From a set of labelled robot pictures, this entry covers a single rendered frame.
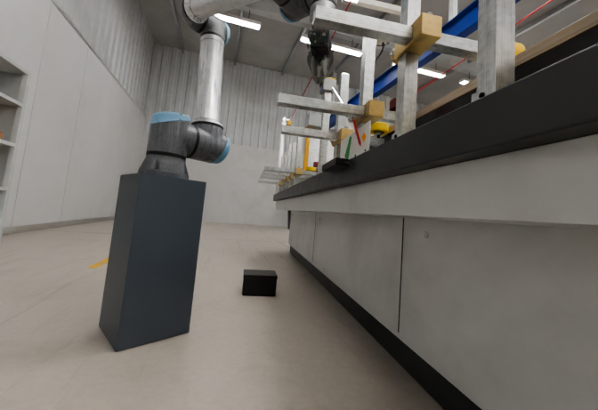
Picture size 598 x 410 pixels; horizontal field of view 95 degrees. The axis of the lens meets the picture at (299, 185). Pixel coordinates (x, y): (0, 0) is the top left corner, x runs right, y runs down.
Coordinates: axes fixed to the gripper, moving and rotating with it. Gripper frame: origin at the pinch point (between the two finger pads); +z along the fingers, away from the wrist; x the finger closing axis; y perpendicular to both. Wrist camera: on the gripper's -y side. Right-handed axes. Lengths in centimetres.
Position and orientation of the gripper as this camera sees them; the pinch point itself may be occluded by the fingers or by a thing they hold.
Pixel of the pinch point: (319, 81)
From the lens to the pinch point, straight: 100.5
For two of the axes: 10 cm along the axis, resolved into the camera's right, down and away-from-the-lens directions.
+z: -0.9, 9.9, -1.0
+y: -2.2, -1.2, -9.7
